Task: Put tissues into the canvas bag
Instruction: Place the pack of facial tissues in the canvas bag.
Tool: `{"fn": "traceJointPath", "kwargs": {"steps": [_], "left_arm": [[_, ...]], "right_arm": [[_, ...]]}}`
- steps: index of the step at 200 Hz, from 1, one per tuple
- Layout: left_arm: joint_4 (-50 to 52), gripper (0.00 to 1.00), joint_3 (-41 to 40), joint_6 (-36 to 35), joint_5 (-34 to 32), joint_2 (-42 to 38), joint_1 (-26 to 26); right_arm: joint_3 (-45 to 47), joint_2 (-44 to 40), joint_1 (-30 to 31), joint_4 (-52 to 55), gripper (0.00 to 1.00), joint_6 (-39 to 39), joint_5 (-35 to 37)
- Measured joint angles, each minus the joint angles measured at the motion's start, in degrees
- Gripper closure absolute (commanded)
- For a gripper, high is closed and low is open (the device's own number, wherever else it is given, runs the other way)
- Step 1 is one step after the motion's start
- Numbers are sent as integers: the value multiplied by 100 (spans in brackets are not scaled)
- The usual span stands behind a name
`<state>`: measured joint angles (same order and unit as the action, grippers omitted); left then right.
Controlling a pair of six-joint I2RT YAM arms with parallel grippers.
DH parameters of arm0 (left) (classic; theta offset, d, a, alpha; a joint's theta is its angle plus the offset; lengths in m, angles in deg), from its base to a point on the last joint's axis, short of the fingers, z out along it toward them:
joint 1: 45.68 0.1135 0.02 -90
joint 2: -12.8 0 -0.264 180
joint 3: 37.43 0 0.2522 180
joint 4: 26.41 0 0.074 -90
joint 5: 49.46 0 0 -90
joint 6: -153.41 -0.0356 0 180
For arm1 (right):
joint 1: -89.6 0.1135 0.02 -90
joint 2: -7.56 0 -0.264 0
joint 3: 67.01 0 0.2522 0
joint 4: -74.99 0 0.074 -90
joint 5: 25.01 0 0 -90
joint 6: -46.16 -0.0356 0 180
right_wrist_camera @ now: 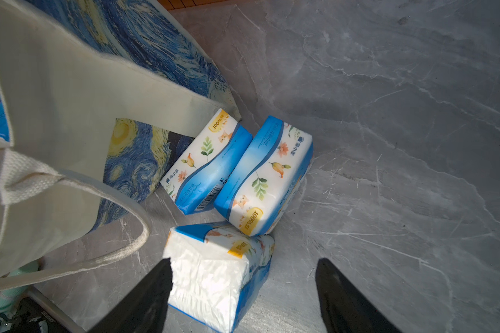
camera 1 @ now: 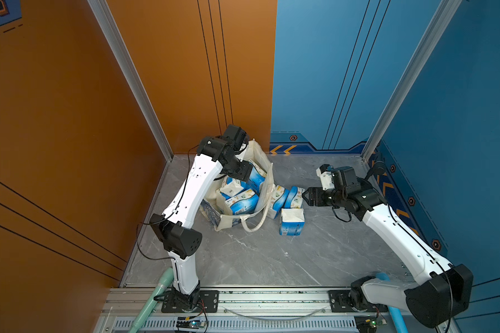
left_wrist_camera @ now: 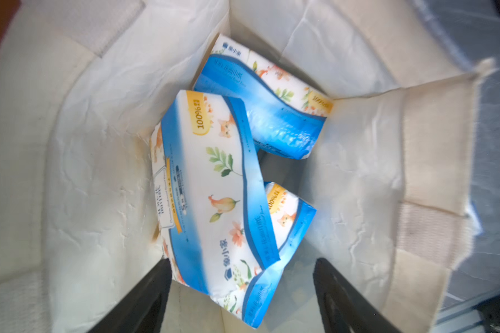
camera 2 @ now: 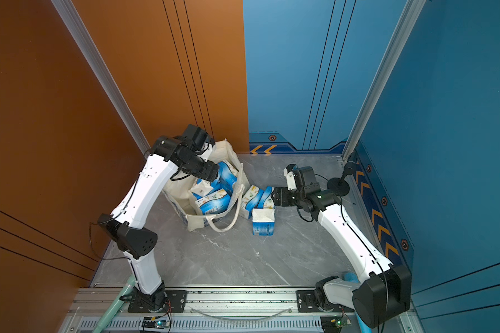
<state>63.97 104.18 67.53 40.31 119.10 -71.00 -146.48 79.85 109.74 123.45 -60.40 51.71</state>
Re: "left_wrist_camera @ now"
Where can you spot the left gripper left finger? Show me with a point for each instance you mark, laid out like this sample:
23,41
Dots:
143,308

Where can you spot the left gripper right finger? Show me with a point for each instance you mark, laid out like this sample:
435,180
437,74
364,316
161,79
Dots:
342,307

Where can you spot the blue tissue pack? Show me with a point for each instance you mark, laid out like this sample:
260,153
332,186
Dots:
212,208
286,115

